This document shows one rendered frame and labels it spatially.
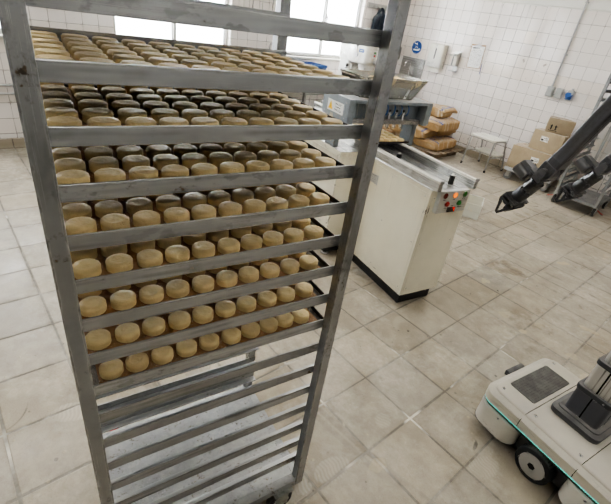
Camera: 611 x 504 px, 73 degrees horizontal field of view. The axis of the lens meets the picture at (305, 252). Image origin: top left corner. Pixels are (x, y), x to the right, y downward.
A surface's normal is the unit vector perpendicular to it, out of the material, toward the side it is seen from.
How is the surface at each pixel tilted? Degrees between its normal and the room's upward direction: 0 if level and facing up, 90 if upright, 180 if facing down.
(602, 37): 90
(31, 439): 0
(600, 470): 0
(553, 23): 90
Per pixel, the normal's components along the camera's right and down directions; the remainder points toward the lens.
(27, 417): 0.14, -0.85
